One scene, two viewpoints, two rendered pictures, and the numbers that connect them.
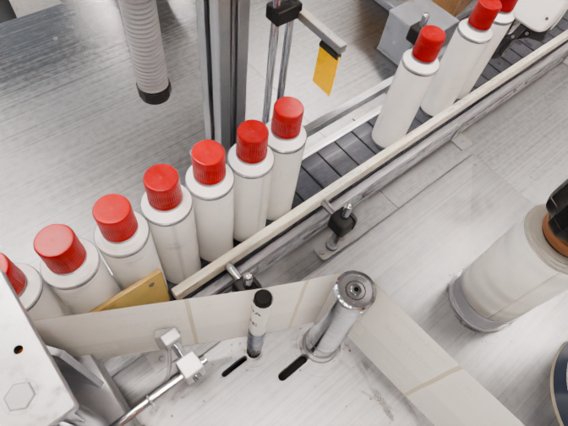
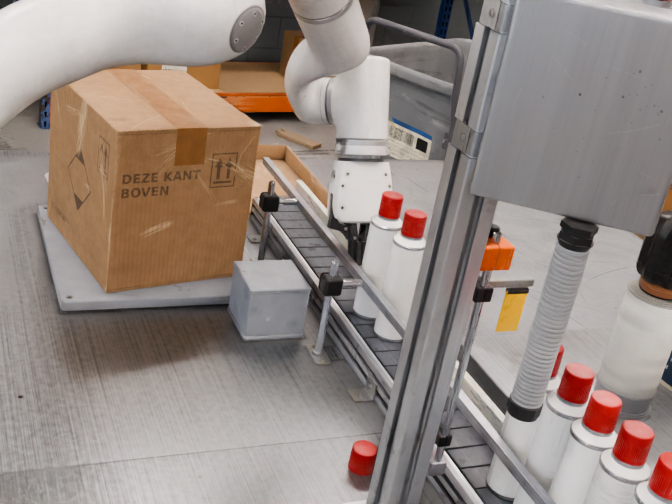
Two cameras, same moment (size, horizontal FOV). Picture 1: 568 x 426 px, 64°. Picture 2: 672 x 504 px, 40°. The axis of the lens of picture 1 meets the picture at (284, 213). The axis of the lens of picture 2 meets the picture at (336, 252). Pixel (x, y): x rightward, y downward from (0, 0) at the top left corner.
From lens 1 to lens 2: 1.00 m
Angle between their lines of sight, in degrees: 57
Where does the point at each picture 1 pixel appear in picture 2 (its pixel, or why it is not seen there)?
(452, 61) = (412, 275)
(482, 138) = not seen: hidden behind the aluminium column
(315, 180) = (473, 445)
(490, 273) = (646, 356)
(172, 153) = not seen: outside the picture
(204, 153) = (609, 400)
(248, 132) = (582, 373)
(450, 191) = (501, 369)
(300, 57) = (229, 402)
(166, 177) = (639, 426)
